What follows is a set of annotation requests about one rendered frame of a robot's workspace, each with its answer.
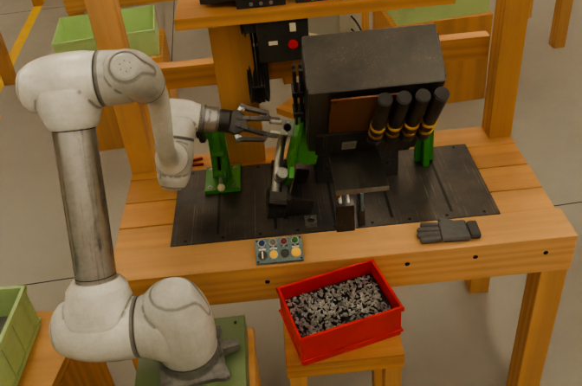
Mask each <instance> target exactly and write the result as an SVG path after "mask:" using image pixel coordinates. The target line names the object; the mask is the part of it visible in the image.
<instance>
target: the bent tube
mask: <svg viewBox="0 0 582 386"><path fill-rule="evenodd" d="M287 121H289V123H288V122H287ZM293 130H294V120H291V119H282V122H281V130H280V132H281V135H282V136H279V137H278V140H277V145H276V150H275V162H274V170H273V178H272V185H271V191H278V192H280V187H281V184H280V183H277V182H276V181H275V180H274V175H275V173H276V172H277V170H278V169H279V168H281V167H282V164H283V156H284V151H285V145H286V141H287V137H284V136H289V137H293ZM286 132H287V133H288V134H286Z"/></svg>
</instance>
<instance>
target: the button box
mask: <svg viewBox="0 0 582 386"><path fill-rule="evenodd" d="M293 237H294V236H287V237H278V238H269V239H261V240H263V241H265V244H264V246H260V245H259V241H260V240H255V259H256V265H266V264H275V263H283V262H292V261H304V254H303V246H302V238H301V235H296V236H295V237H297V238H298V241H297V242H296V243H293V242H292V238H293ZM281 238H286V239H287V243H285V244H282V243H281ZM271 239H275V241H276V243H275V245H271V244H270V243H269V241H270V240H271ZM293 248H299V249H300V250H301V254H300V255H299V256H297V257H294V256H293V255H292V253H291V252H292V249H293ZM283 249H286V250H287V251H288V256H287V257H283V256H282V255H281V251H282V250H283ZM273 250H275V251H276V252H277V253H278V255H277V257H276V258H272V257H271V256H270V252H271V251H273ZM261 251H264V252H266V254H267V258H266V259H264V260H261V259H260V258H259V256H258V254H259V253H260V252H261Z"/></svg>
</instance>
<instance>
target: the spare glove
mask: <svg viewBox="0 0 582 386"><path fill-rule="evenodd" d="M437 221H438V223H437V222H421V223H420V228H417V238H418V239H420V242H421V243H422V244H427V243H435V242H440V241H443V242H453V241H469V240H470V237H471V239H479V238H481V236H482V234H481V231H480V229H479V227H478V225H477V222H476V221H467V223H466V222H465V221H464V220H454V221H453V220H450V219H446V218H442V217H441V218H439V219H438V220H437Z"/></svg>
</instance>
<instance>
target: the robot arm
mask: <svg viewBox="0 0 582 386"><path fill-rule="evenodd" d="M16 95H17V98H18V99H19V101H20V102H21V104H22V105H23V107H25V108H26V109H27V110H29V111H30V112H32V113H38V115H39V117H40V118H41V120H42V122H43V124H44V126H45V127H46V128H47V130H48V131H49V132H52V139H53V144H54V150H55V161H56V166H57V172H58V177H59V184H60V189H61V197H62V202H63V208H64V214H65V220H66V225H67V231H68V242H69V247H70V253H71V259H72V265H73V270H74V280H73V281H72V282H71V284H70V285H69V286H68V289H67V290H66V292H65V301H64V302H62V303H60V304H59V305H58V306H57V307H56V309H55V310H54V312H53V314H52V317H51V320H50V323H49V329H48V332H49V338H50V342H51V344H52V346H53V347H54V349H55V350H56V351H57V352H58V353H59V354H60V355H62V356H64V357H67V358H70V359H74V360H77V361H82V362H89V363H105V362H117V361H125V360H130V359H134V358H141V357H142V358H147V359H151V360H155V361H158V362H159V371H160V385H159V386H201V385H205V384H208V383H214V382H226V381H228V380H229V379H230V371H229V369H228V368H227V366H226V364H225V360H224V356H226V355H228V354H230V353H232V352H234V351H238V350H239V349H240V345H239V341H238V338H230V339H221V332H222V330H221V327H220V325H215V321H214V317H213V314H212V311H211V309H210V305H209V302H208V300H207V299H206V298H205V296H204V294H203V293H202V291H201V290H200V289H199V288H198V287H197V286H196V285H195V284H194V283H193V282H191V281H190V280H187V279H186V278H182V277H170V278H165V279H162V280H160V281H158V282H156V283H155V284H154V285H152V286H151V287H150V288H149V289H148V290H147V291H146V292H145V293H143V294H141V295H134V296H133V292H132V290H131V288H130V286H129V284H128V281H127V280H126V278H124V277H123V276H122V275H121V274H119V273H117V272H116V266H115V260H114V254H113V242H112V236H111V229H110V223H109V217H108V211H107V200H106V193H105V187H104V181H103V175H102V168H101V161H100V150H99V144H98V138H97V131H96V126H97V125H98V124H99V122H100V115H101V111H102V107H103V106H116V105H122V104H130V103H133V102H134V101H135V102H139V103H141V104H147V106H148V110H149V114H150V119H151V124H152V132H153V137H154V142H155V146H156V154H155V163H156V171H157V178H158V183H159V185H160V186H162V188H163V189H165V190H181V189H182V188H184V187H185V186H186V184H187V183H188V182H189V180H190V177H191V170H192V164H193V156H194V138H195V135H196V132H208V133H215V132H216V130H217V131H218V132H226V133H230V134H232V135H235V138H236V142H237V143H240V142H265V141H266V140H267V138H268V137H270V138H278V137H279V136H282V135H281V132H278V131H271V130H269V131H268V132H265V131H262V130H258V129H255V128H252V127H249V126H246V122H249V121H269V123H270V124H276V125H281V122H282V120H280V118H277V117H271V116H270V115H269V111H268V110H263V109H260V108H256V107H252V106H246V105H245V104H243V103H241V104H240V106H239V107H238V109H236V110H226V109H220V111H218V106H210V105H205V104H198V103H196V102H194V101H192V100H183V99H169V94H168V91H167V88H166V85H165V77H164V76H163V73H162V71H161V69H160V67H159V66H158V64H157V63H156V62H155V61H154V60H153V59H152V58H150V57H149V56H148V55H146V54H144V53H142V52H140V51H138V50H135V49H130V48H123V49H119V50H96V51H89V50H78V51H69V52H62V53H57V54H52V55H46V56H43V57H40V58H38V59H35V60H33V61H31V62H29V63H28V64H26V65H25V66H24V67H23V68H21V69H20V70H19V71H18V73H17V76H16ZM201 107H202V108H201ZM240 111H247V112H251V113H258V114H261V115H265V116H245V115H244V114H243V113H241V112H240ZM200 114H201V116H200ZM199 121H200V123H199ZM198 128H199V130H198ZM241 132H250V133H254V134H257V135H260V136H263V137H242V136H241V135H237V134H239V133H241Z"/></svg>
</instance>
